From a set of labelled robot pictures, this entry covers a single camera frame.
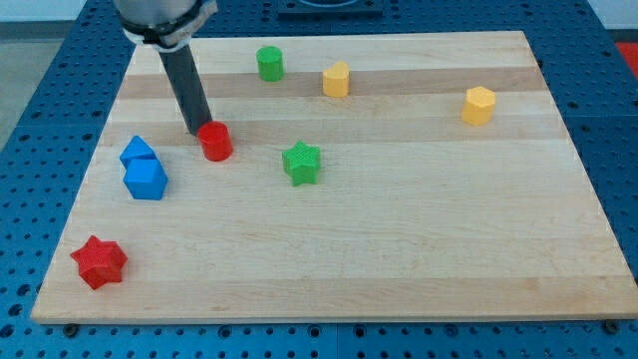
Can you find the yellow hexagon block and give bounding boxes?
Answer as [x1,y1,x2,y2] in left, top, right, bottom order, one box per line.
[462,86,496,126]

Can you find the green cylinder block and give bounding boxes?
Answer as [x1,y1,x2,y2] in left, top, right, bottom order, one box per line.
[256,46,285,82]

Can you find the red cylinder block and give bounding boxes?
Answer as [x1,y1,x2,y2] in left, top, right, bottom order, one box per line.
[197,121,233,162]

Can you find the yellow heart block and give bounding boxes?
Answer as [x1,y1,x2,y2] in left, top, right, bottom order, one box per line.
[322,61,350,98]

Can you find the red star block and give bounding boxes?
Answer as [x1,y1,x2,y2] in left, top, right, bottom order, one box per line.
[70,235,128,290]

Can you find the blue cube block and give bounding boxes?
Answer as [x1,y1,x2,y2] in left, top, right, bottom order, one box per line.
[124,159,167,200]

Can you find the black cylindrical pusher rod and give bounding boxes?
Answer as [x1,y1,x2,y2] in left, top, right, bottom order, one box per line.
[159,45,212,136]

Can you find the blue triangle block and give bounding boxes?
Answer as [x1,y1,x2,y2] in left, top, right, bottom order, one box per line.
[120,136,157,169]

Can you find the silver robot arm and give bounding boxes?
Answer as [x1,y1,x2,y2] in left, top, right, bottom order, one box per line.
[114,0,218,135]

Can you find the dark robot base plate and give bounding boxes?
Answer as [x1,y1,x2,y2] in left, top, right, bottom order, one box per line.
[275,0,384,18]

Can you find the green star block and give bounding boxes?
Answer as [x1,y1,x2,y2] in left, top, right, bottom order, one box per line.
[282,141,321,186]

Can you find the wooden board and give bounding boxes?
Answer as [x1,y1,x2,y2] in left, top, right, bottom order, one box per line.
[31,31,637,324]

